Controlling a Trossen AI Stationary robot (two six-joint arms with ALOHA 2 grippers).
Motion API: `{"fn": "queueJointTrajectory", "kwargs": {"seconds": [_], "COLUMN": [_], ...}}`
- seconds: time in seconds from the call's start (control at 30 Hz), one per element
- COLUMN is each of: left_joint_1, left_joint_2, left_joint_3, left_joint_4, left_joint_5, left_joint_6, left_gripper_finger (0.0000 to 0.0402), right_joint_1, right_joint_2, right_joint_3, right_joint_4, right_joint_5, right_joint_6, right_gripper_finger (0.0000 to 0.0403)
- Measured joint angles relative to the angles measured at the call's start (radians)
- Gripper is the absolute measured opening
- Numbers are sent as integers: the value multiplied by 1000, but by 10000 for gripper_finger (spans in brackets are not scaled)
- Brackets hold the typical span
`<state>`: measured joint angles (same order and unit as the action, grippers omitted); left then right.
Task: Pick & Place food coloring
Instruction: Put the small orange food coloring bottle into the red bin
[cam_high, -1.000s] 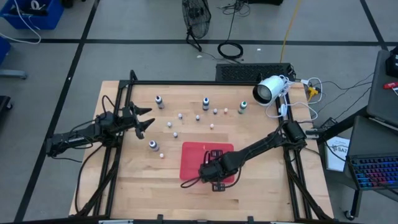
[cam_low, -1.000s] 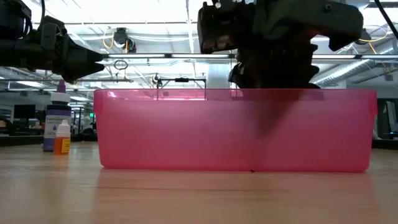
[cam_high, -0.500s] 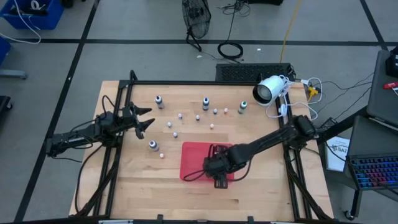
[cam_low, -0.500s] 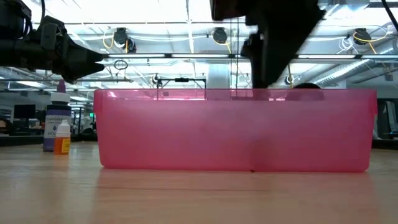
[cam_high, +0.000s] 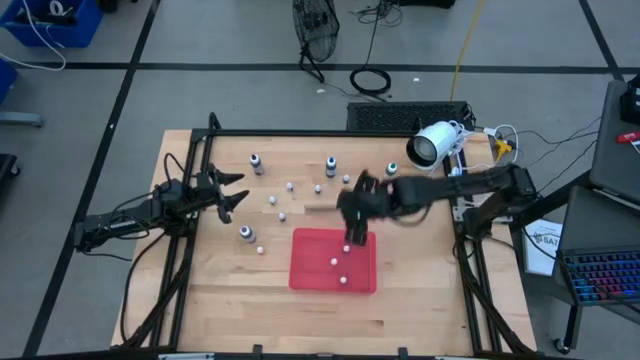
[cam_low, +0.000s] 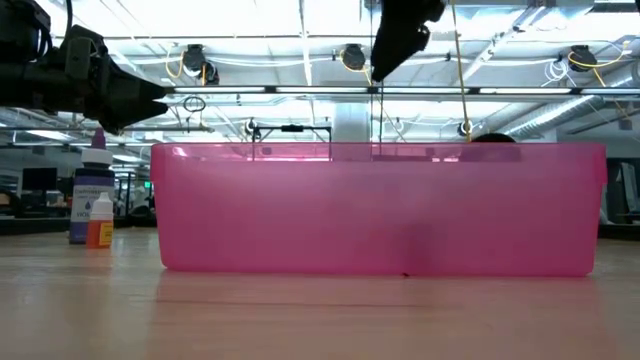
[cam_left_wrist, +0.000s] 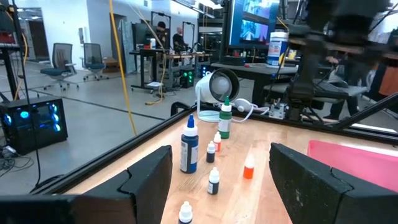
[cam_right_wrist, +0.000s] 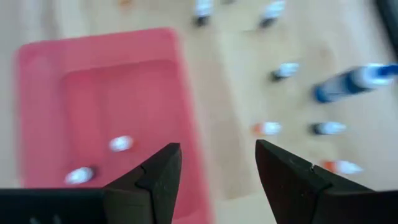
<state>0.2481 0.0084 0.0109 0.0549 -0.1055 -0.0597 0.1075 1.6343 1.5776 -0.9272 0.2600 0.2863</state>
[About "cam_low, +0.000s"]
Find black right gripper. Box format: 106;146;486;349
370;0;446;83

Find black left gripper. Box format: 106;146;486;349
52;23;170;136

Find large violet food coloring bottle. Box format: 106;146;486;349
68;126;117;246

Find small orange food coloring bottle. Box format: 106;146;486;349
85;191;115;250

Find long ceiling light bar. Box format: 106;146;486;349
164;84;640;97

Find white building column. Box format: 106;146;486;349
331;102;372;146

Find black monitor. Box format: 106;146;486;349
22;167;58;192

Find person's head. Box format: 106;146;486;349
468;132;517;145

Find pink translucent plastic bin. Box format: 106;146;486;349
149;141;609;278

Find yellow hanging cable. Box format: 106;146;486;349
449;0;474;145

